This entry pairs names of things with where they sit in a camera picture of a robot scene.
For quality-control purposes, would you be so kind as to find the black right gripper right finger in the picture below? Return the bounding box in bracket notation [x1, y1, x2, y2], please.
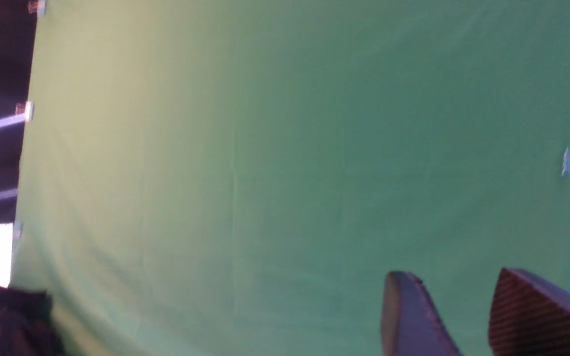
[488, 268, 570, 356]

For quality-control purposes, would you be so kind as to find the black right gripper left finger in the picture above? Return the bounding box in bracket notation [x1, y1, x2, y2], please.
[381, 271, 461, 356]

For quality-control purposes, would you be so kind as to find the green backdrop cloth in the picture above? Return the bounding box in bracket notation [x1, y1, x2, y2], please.
[10, 0, 570, 356]

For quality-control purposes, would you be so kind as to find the black crumpled garment pile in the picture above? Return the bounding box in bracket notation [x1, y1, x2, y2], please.
[0, 286, 65, 356]

